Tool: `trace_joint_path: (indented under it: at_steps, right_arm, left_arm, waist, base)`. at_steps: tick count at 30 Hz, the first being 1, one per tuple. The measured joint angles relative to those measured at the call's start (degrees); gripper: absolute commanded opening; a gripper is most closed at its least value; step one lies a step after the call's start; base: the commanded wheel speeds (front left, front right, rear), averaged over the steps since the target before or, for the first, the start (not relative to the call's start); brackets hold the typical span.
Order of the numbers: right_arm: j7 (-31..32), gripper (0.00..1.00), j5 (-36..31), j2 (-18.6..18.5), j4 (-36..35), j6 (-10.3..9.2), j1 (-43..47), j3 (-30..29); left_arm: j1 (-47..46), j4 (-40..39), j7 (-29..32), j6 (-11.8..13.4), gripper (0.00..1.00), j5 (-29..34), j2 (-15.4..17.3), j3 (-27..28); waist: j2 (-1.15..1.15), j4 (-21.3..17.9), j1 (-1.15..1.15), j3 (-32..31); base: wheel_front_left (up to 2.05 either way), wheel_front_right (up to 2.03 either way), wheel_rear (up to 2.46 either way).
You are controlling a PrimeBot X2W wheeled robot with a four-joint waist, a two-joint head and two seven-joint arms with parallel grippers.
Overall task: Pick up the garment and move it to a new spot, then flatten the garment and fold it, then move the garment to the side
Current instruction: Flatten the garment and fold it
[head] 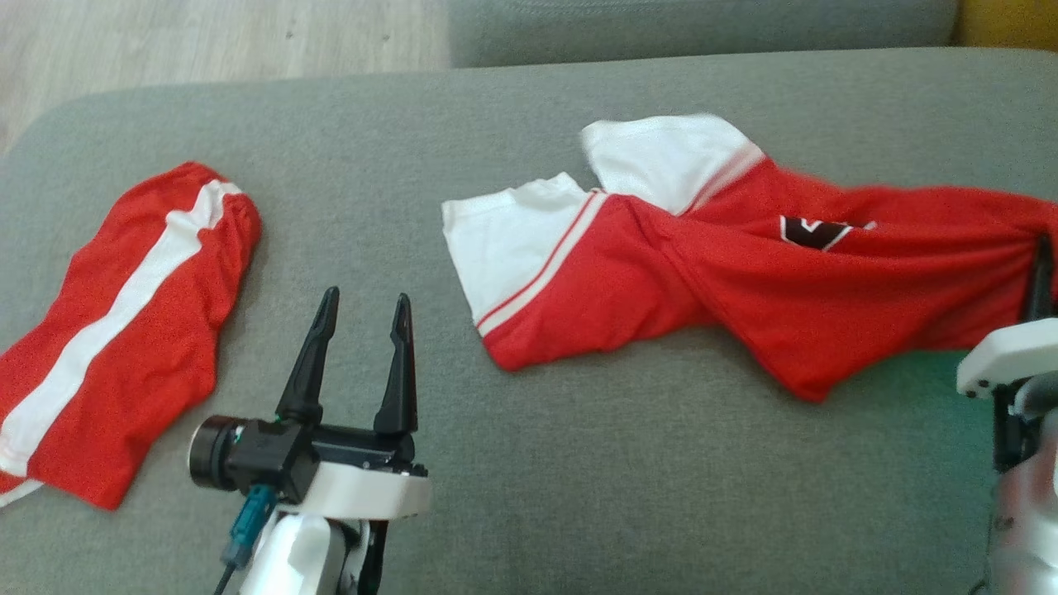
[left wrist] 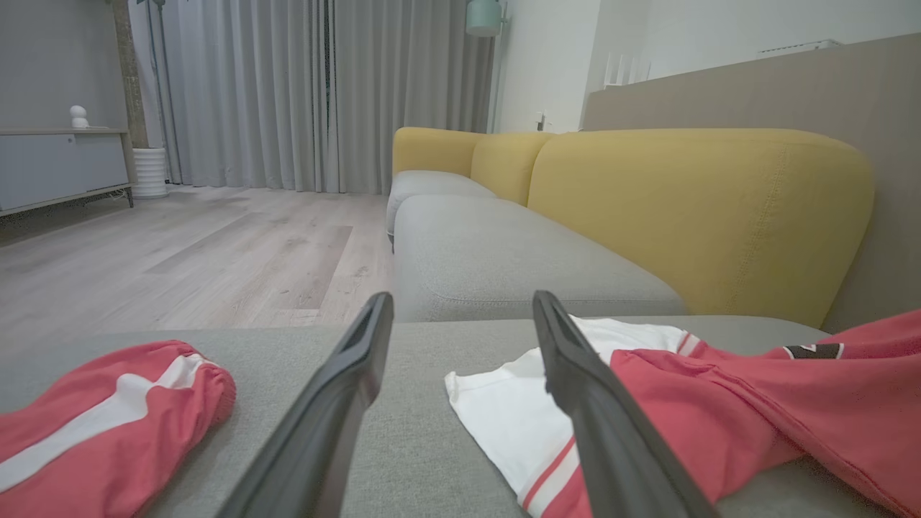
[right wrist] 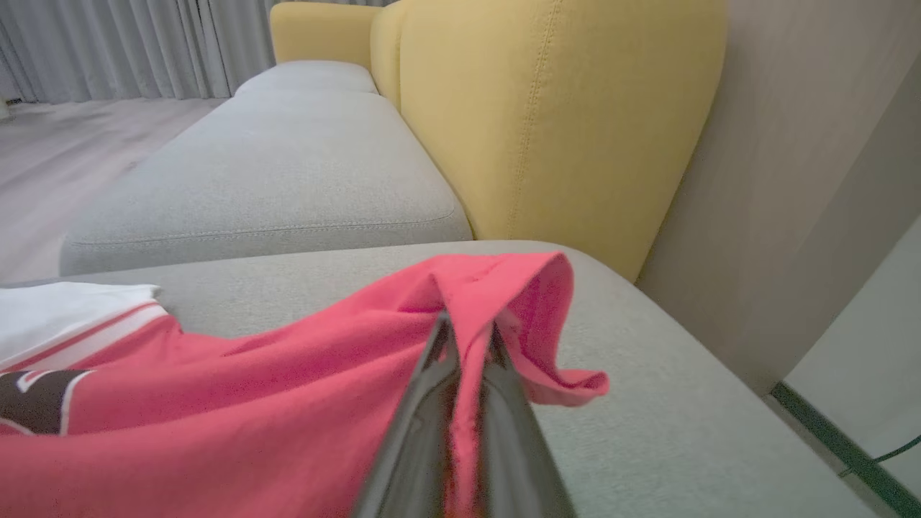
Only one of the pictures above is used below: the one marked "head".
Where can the large grey ottoman cushion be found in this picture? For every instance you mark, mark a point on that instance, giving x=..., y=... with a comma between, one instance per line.
x=579, y=479

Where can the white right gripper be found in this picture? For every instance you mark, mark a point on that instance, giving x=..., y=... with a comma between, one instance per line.
x=1012, y=355

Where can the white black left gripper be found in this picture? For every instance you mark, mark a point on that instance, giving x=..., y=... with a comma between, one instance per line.
x=364, y=492

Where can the red shorts with white stripe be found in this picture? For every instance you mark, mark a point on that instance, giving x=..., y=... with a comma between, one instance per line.
x=132, y=330

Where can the wide yellow sofa back cushion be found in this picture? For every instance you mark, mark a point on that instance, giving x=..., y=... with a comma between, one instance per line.
x=1012, y=21

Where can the red white sports jersey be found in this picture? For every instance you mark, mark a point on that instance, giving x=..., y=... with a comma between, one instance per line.
x=744, y=281

